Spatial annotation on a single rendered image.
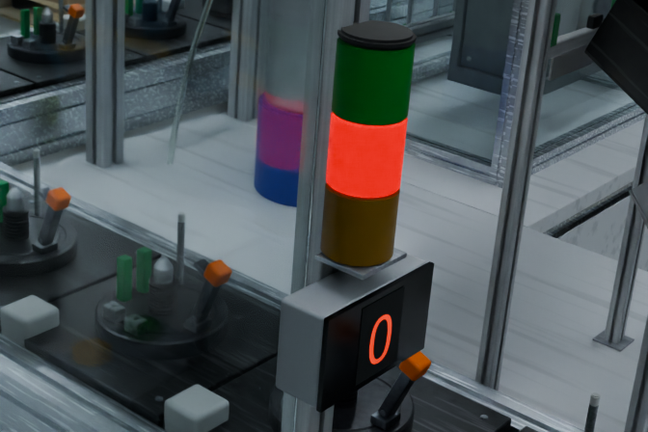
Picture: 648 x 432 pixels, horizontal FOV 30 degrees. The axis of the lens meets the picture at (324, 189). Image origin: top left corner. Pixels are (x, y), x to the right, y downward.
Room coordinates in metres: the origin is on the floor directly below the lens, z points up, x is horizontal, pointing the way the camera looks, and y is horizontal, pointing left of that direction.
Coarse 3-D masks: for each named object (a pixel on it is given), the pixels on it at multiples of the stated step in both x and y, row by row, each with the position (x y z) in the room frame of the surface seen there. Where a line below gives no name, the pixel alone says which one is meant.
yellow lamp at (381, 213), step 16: (336, 192) 0.73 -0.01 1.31; (336, 208) 0.73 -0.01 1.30; (352, 208) 0.72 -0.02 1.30; (368, 208) 0.72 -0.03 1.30; (384, 208) 0.72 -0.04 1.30; (336, 224) 0.72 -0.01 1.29; (352, 224) 0.72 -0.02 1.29; (368, 224) 0.72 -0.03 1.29; (384, 224) 0.72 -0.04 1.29; (336, 240) 0.72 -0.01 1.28; (352, 240) 0.72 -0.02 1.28; (368, 240) 0.72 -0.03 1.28; (384, 240) 0.73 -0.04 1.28; (336, 256) 0.72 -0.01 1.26; (352, 256) 0.72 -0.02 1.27; (368, 256) 0.72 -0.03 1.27; (384, 256) 0.73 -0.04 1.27
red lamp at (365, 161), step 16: (336, 128) 0.73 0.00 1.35; (352, 128) 0.72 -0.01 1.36; (368, 128) 0.72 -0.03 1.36; (384, 128) 0.72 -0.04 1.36; (400, 128) 0.73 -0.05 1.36; (336, 144) 0.73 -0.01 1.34; (352, 144) 0.72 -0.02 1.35; (368, 144) 0.72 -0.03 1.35; (384, 144) 0.72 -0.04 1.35; (400, 144) 0.73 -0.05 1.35; (336, 160) 0.73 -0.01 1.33; (352, 160) 0.72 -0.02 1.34; (368, 160) 0.72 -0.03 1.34; (384, 160) 0.72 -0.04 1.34; (400, 160) 0.73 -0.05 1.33; (336, 176) 0.73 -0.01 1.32; (352, 176) 0.72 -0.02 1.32; (368, 176) 0.72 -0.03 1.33; (384, 176) 0.72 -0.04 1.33; (400, 176) 0.74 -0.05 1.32; (352, 192) 0.72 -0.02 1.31; (368, 192) 0.72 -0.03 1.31; (384, 192) 0.72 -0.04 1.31
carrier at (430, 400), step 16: (368, 384) 1.01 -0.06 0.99; (384, 384) 1.01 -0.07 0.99; (416, 384) 1.05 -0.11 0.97; (432, 384) 1.05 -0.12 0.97; (352, 400) 0.97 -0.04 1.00; (368, 400) 0.98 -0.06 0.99; (416, 400) 1.02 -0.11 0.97; (432, 400) 1.02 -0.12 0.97; (448, 400) 1.02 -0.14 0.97; (464, 400) 1.02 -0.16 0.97; (336, 416) 0.95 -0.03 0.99; (352, 416) 0.95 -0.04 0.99; (368, 416) 0.95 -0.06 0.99; (400, 416) 0.96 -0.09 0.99; (416, 416) 0.99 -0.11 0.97; (432, 416) 0.99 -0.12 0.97; (448, 416) 1.00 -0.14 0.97; (464, 416) 1.00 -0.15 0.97; (480, 416) 1.00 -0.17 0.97; (496, 416) 1.00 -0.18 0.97
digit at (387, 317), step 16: (400, 288) 0.74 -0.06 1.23; (384, 304) 0.73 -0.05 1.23; (400, 304) 0.74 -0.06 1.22; (368, 320) 0.72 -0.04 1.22; (384, 320) 0.73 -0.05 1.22; (400, 320) 0.75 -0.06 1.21; (368, 336) 0.72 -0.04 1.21; (384, 336) 0.73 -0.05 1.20; (368, 352) 0.72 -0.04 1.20; (384, 352) 0.73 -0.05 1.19; (368, 368) 0.72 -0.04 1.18
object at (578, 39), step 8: (576, 32) 1.17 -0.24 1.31; (584, 32) 1.18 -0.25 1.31; (592, 32) 1.19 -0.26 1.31; (560, 40) 1.14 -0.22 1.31; (568, 40) 1.15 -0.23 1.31; (576, 40) 1.16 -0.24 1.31; (584, 40) 1.18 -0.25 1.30; (552, 48) 1.12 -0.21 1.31; (560, 48) 1.14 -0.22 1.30; (568, 48) 1.15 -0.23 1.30; (576, 48) 1.16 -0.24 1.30; (552, 56) 1.12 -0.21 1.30
